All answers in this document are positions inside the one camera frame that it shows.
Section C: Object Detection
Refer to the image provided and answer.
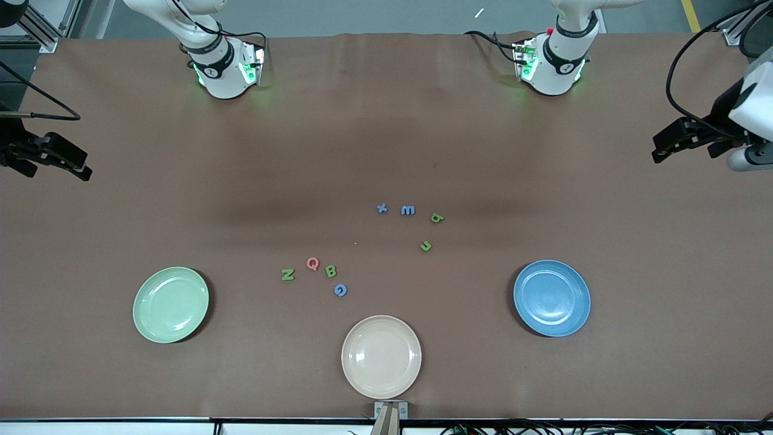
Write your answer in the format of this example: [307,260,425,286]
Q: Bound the black left base cable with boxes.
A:
[464,30,527,65]

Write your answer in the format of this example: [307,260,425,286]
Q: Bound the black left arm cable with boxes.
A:
[666,0,773,131]

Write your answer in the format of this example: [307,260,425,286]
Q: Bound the black right base cable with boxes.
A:
[172,0,268,58]

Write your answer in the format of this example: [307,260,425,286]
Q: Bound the brown table mat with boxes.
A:
[0,31,773,421]

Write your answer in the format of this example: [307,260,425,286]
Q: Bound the beige plate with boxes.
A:
[341,315,422,399]

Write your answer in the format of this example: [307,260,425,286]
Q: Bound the light green plate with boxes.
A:
[132,266,210,344]

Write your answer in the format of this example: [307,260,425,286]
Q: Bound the yellow floor tape strip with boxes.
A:
[681,0,702,34]

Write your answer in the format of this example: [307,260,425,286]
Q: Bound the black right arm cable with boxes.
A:
[0,77,82,121]

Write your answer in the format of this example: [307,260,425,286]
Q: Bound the aluminium frame profile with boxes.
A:
[719,0,773,47]
[0,0,61,54]

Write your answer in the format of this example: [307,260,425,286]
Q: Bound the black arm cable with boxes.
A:
[666,0,773,131]
[0,77,82,121]

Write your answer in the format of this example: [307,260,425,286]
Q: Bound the white table edge rail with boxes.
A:
[0,417,773,435]

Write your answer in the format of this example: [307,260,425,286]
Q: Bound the tangled black cables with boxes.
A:
[441,418,773,435]

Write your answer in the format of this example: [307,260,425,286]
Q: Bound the black base cable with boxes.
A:
[464,30,527,65]
[172,0,268,58]

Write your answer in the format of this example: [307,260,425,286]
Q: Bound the blue plate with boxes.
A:
[513,260,591,338]

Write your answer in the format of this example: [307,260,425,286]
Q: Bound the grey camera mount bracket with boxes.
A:
[370,401,409,435]

